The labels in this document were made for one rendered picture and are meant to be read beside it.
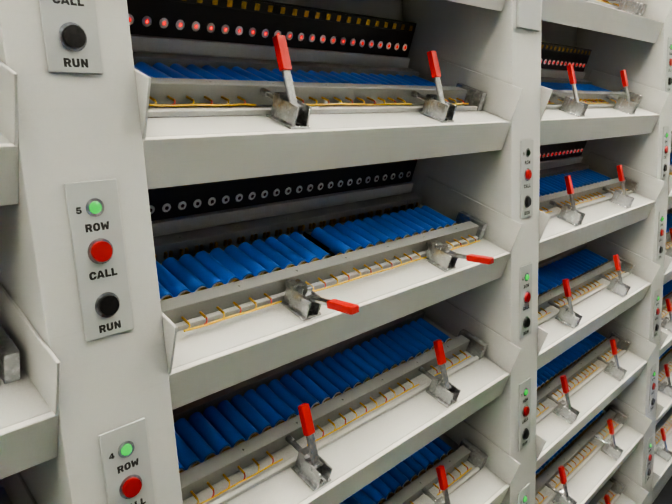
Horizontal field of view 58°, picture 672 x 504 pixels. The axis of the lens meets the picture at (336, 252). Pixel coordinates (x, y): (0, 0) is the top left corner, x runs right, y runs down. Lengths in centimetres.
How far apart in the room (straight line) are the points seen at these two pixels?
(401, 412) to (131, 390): 44
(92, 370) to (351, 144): 36
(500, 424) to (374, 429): 32
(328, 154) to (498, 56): 40
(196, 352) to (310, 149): 23
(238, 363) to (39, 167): 26
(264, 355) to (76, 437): 20
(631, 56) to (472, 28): 70
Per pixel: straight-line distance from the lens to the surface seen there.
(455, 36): 103
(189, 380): 58
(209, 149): 56
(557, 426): 132
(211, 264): 69
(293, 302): 66
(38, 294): 50
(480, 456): 112
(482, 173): 100
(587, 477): 156
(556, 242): 115
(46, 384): 52
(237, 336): 61
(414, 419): 87
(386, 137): 73
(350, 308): 61
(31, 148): 48
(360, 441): 81
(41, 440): 53
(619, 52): 166
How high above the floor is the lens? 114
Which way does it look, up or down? 11 degrees down
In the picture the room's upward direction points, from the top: 3 degrees counter-clockwise
